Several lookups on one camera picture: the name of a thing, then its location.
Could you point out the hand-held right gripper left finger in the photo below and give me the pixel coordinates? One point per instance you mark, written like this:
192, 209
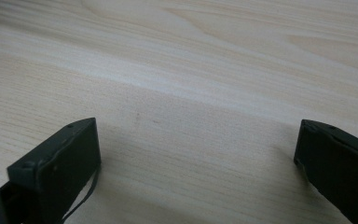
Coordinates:
59, 168

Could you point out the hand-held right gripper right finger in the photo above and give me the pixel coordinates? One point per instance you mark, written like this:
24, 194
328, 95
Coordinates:
341, 168

